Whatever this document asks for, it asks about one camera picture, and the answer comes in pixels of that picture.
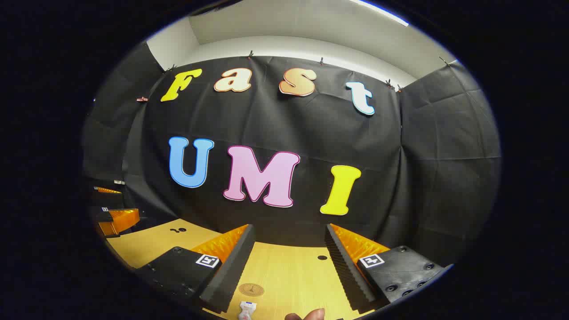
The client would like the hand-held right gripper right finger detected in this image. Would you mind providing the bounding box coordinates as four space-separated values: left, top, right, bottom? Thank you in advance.
325 223 454 312

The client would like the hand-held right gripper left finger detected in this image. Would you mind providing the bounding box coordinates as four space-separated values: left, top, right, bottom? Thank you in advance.
133 224 256 314

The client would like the wooden desktop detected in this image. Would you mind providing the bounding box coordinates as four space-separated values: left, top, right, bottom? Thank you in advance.
106 218 378 320

